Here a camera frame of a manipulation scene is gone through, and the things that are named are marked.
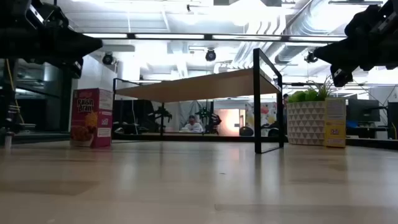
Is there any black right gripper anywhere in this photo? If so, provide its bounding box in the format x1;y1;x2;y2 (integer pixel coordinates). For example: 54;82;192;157
313;32;398;71

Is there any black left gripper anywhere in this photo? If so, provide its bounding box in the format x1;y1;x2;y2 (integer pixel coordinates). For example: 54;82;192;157
0;29;103;65

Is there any magenta Raisin Bran cereal box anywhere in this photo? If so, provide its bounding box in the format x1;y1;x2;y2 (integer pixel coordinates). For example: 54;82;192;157
70;87;114;149

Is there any yellow Corn Pops cereal box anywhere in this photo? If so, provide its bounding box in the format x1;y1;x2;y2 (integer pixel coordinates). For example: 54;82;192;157
323;98;347;148

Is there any green artificial plant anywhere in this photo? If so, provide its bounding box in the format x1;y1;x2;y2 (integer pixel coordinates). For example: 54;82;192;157
287;74;335;103

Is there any black computer monitor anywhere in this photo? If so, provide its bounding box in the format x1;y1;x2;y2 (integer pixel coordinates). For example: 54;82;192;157
346;98;381;123

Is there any person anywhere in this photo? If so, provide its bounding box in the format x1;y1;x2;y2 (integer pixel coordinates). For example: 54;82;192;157
282;93;290;125
183;114;205;134

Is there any white triangle-pattern plant pot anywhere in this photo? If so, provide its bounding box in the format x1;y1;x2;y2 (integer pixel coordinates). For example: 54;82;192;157
286;100;327;146

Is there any colourful hanging fabric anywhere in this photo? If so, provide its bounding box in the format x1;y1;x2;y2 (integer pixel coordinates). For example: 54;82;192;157
245;101;277;137

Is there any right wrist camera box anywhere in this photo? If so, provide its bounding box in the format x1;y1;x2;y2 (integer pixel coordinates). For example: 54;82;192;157
330;64;354;88

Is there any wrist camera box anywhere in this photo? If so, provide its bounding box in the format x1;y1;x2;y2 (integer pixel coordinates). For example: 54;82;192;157
330;64;354;88
70;58;84;79

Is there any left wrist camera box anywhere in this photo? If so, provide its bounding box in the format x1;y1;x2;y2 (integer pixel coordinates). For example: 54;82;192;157
70;58;84;79

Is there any yellow cable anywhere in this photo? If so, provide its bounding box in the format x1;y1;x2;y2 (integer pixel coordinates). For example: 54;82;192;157
5;58;25;124

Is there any wooden shelf with black frame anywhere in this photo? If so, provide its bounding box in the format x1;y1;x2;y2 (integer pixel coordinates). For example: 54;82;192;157
112;48;284;154

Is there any black metal rig frame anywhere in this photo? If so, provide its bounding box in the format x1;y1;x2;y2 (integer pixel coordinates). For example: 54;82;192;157
0;102;398;151

